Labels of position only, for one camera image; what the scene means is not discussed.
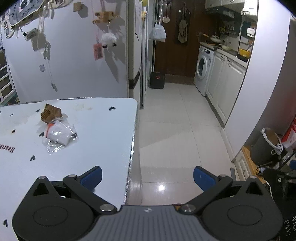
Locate clear plastic bag white packet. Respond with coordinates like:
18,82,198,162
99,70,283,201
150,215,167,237
42,118,79,154

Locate crumpled brown cardboard piece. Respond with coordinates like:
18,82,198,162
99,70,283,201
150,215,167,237
41,103,62,124

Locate pink hanging tag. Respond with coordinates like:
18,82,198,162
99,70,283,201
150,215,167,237
93,43,103,60

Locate white kitchen cabinets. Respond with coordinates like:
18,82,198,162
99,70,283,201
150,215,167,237
206,49,247,125

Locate white refrigerator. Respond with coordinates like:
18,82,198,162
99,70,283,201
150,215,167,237
126,1,147,109

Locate black floor heater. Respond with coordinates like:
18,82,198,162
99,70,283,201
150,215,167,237
149,71,165,89

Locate dark grey fabric basket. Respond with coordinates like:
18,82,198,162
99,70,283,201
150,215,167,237
250,128,283,166

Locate hanging white plastic bag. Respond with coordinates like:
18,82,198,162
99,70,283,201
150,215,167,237
149,20,167,42

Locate white plush sheep toy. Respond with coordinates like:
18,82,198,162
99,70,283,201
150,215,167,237
101,33,117,49

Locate hanging brown apron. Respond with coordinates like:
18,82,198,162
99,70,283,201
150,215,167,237
177,6,191,45

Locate white front-load washing machine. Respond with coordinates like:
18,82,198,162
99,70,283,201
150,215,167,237
194,45,214,96

